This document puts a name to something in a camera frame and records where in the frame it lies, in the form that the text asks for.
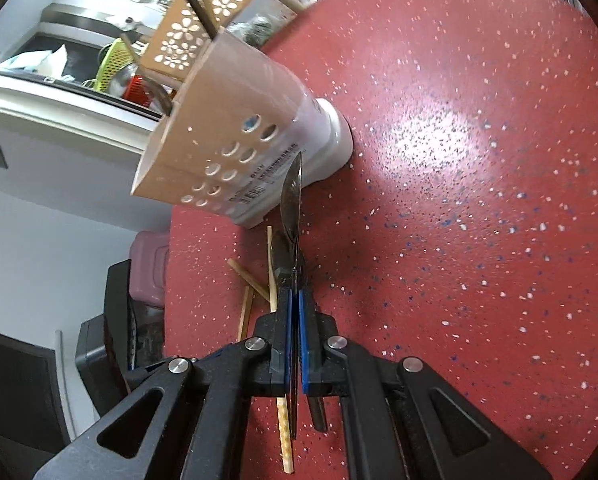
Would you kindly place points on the white crumpled bag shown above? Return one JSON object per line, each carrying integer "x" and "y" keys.
{"x": 39, "y": 62}

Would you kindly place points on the beige plastic utensil holder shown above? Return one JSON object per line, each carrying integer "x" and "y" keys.
{"x": 229, "y": 105}

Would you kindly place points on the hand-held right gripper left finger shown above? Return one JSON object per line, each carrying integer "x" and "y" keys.
{"x": 289, "y": 335}

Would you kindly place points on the black chair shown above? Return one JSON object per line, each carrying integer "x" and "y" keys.
{"x": 96, "y": 360}
{"x": 119, "y": 310}

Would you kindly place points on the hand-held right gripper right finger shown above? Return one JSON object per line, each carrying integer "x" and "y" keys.
{"x": 306, "y": 340}

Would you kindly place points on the red plastic basket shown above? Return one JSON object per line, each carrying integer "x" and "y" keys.
{"x": 134, "y": 89}

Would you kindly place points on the green plastic colander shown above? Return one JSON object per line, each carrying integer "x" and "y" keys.
{"x": 111, "y": 67}

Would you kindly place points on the plastic bag of vegetables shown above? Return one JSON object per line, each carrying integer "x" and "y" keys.
{"x": 259, "y": 30}

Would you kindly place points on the light bamboo chopstick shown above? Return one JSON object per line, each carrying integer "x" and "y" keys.
{"x": 245, "y": 312}
{"x": 249, "y": 280}
{"x": 285, "y": 435}

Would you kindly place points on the pink plastic stool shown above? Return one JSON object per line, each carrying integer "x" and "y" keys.
{"x": 149, "y": 270}

